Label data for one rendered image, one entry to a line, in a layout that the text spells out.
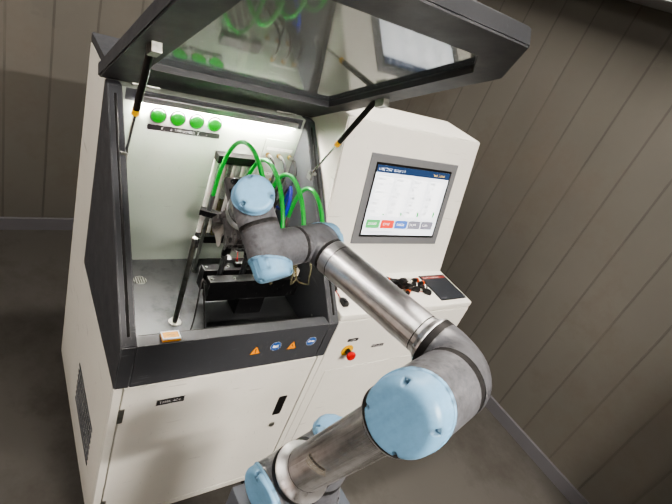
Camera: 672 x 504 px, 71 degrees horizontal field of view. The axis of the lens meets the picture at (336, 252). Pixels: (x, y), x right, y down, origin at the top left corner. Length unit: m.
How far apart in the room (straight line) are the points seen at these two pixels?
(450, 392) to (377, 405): 0.10
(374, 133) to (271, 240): 0.94
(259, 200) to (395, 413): 0.43
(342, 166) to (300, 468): 1.06
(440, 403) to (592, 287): 2.25
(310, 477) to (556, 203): 2.33
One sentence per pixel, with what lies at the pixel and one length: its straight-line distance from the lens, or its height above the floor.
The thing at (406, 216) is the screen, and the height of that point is 1.22.
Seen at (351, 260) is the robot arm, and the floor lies 1.49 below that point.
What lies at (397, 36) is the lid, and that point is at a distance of 1.05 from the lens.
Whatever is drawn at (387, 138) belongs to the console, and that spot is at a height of 1.50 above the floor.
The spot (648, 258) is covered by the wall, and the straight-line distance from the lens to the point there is 2.76.
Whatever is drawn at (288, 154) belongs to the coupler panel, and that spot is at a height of 1.31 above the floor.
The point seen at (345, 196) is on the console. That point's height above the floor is 1.28.
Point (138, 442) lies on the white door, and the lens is 1.71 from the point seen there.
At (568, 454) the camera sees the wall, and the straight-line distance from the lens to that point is 3.15.
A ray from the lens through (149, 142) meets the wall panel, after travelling 1.64.
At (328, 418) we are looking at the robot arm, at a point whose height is 1.13.
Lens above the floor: 1.92
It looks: 29 degrees down
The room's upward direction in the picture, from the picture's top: 23 degrees clockwise
